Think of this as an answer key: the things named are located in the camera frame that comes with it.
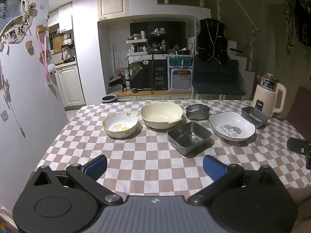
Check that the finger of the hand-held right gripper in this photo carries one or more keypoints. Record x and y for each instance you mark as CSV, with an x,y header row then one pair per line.
x,y
297,146

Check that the large cream bowl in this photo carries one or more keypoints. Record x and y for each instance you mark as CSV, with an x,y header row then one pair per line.
x,y
160,114

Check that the rectangular steel container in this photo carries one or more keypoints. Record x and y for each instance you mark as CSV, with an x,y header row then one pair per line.
x,y
254,115

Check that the grey trash bin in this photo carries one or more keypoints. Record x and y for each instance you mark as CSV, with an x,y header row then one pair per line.
x,y
109,98

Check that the floral ceramic bowl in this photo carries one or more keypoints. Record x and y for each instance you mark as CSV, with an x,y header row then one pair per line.
x,y
120,126

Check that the wall photo collage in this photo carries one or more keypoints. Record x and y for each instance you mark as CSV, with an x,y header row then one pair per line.
x,y
17,29

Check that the white upper cabinet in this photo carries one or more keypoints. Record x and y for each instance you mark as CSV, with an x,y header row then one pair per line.
x,y
113,2

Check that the white blue-rimmed plate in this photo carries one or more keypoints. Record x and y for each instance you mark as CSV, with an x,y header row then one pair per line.
x,y
230,126

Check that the light blue windowed box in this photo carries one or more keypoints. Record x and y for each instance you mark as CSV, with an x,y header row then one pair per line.
x,y
180,77

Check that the wooden cutting board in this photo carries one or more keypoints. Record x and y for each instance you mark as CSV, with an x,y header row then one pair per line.
x,y
58,43

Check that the white shelf rack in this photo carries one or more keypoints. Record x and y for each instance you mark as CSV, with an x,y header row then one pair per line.
x,y
137,46

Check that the white kitchen base cabinet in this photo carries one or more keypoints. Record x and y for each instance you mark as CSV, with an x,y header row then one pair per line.
x,y
70,85

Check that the dark red cushion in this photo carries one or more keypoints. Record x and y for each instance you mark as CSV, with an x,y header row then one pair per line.
x,y
297,111

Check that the cream electric kettle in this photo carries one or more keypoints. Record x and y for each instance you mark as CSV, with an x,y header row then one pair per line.
x,y
267,97

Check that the patterned curtain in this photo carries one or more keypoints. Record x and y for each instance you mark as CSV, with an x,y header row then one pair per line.
x,y
291,24

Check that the black vest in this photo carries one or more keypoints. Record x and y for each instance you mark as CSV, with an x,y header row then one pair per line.
x,y
211,41

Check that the wooden wall block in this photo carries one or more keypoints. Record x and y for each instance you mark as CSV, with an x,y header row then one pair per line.
x,y
29,47
41,28

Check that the brown white checkered tablecloth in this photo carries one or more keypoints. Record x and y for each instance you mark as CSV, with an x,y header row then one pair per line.
x,y
145,155

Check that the white staircase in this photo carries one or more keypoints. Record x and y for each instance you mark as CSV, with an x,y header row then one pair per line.
x,y
243,63

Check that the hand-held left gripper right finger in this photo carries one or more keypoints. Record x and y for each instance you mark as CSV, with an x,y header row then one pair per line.
x,y
213,168

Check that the black lettered board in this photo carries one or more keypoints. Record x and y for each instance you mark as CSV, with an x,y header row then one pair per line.
x,y
145,77

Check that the round steel bowl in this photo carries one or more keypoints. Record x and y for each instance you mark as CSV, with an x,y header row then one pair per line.
x,y
197,112

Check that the white kitchen wall cabinets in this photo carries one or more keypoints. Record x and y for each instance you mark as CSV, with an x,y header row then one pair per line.
x,y
64,17

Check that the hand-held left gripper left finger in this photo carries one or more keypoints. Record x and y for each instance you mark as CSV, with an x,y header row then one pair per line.
x,y
96,167

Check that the square steel tray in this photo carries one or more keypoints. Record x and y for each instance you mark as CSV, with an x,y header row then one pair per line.
x,y
189,136

